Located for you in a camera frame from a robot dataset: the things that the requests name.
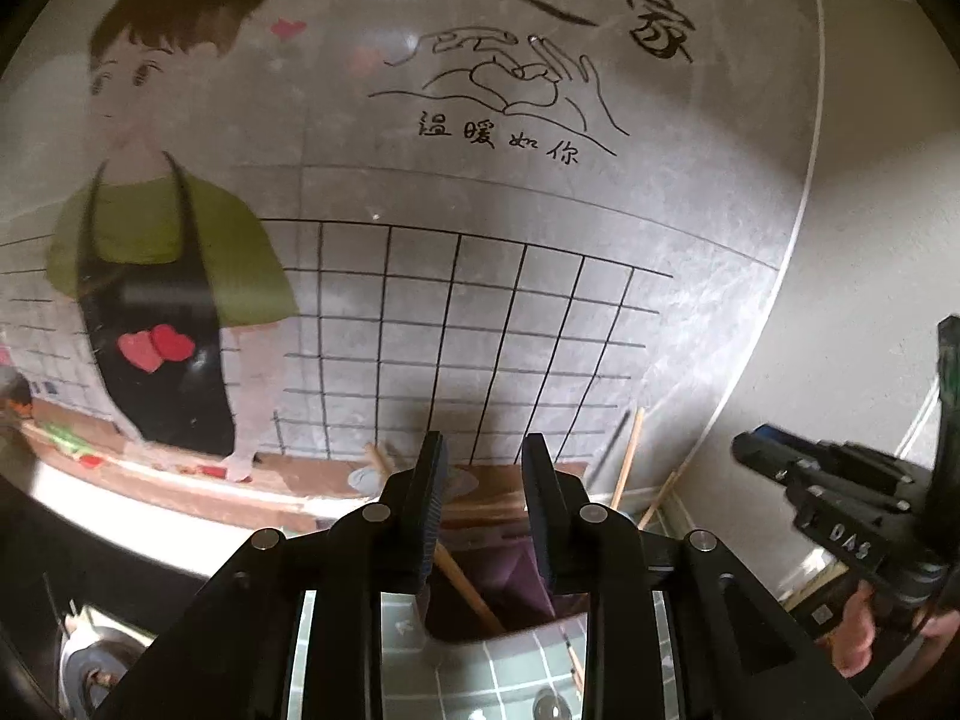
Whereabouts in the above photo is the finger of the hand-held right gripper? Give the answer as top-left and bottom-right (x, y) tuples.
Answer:
(754, 425), (931, 478)
(731, 431), (826, 493)

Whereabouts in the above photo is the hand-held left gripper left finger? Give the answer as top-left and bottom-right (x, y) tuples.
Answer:
(90, 431), (451, 720)

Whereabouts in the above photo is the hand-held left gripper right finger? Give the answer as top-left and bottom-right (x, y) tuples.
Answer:
(523, 433), (875, 720)

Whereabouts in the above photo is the black gas stove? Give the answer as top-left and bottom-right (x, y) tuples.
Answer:
(0, 480), (222, 720)

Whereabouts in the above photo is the green checked table cloth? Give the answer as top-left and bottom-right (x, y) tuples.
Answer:
(289, 491), (702, 720)

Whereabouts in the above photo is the cartoon kitchen wall poster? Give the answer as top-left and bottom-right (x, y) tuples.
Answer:
(0, 0), (826, 533)

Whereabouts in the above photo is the purple utensil holder box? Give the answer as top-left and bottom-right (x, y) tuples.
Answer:
(420, 463), (601, 647)

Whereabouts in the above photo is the person's right hand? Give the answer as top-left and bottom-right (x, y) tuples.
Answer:
(829, 583), (880, 672)

